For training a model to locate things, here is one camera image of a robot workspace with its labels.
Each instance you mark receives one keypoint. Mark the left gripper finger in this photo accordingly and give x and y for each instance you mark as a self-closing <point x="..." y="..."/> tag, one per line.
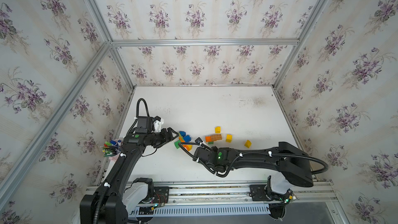
<point x="172" y="142"/>
<point x="172" y="133"/>

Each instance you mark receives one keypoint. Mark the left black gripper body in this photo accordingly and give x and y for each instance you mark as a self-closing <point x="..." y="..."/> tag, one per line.
<point x="158" y="138"/>

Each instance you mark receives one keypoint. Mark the blue square lego brick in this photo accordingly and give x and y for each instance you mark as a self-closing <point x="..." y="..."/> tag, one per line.
<point x="187" y="138"/>

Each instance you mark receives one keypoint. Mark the small green lego brick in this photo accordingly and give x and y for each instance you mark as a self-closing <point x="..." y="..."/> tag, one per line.
<point x="177" y="144"/>

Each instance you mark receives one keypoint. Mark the orange long lego brick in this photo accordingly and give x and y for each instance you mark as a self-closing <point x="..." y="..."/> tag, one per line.
<point x="181" y="139"/>

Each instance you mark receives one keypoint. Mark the brown long lego brick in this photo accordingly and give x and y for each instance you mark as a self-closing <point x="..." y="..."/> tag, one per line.
<point x="215" y="137"/>

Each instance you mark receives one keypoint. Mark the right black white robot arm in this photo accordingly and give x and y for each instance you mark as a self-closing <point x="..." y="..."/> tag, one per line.
<point x="293" y="167"/>

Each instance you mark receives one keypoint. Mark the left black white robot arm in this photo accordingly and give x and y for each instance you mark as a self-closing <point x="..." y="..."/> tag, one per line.
<point x="107" y="205"/>

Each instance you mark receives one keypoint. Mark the yellow lego brick centre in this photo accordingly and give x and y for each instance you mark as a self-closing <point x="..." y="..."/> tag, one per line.
<point x="229" y="138"/>

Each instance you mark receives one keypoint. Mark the yellow lego brick hidden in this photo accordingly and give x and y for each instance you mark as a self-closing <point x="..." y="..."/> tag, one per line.
<point x="248" y="144"/>

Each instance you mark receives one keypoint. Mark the pink pen cup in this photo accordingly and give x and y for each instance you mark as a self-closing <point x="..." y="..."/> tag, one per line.
<point x="111" y="148"/>

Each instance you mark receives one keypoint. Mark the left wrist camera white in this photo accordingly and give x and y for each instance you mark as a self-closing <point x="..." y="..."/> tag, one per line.
<point x="157" y="124"/>

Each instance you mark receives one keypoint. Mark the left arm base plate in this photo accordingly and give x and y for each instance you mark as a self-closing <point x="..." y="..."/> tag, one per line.
<point x="160" y="195"/>

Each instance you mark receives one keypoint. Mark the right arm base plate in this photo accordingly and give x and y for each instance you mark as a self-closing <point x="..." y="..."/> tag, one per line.
<point x="263" y="192"/>

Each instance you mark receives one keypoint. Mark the aluminium front rail frame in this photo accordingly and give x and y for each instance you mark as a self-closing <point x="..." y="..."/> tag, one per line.
<point x="219" y="199"/>

